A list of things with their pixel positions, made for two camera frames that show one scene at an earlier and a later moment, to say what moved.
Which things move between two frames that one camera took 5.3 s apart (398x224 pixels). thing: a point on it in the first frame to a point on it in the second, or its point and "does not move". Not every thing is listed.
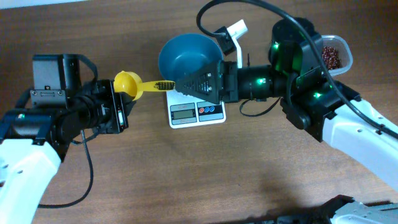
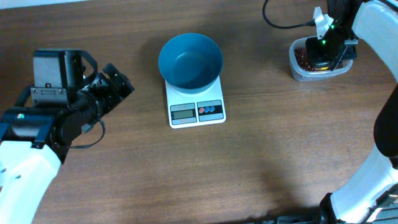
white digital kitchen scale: (185, 110) does not move
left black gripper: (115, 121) to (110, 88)
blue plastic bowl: (186, 53) does not move
